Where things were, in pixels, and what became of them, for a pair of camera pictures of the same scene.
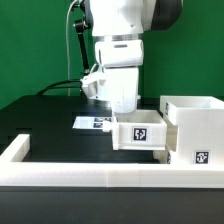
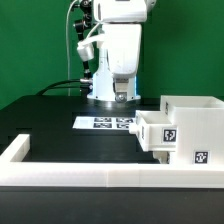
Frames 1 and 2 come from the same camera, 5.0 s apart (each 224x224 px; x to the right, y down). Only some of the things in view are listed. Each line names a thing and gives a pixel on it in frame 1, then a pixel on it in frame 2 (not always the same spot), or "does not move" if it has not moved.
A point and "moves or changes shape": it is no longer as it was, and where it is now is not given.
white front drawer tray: (163, 156) does not move
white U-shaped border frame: (16, 172) does not move
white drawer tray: (140, 130) moves or changes shape
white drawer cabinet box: (199, 122) does not move
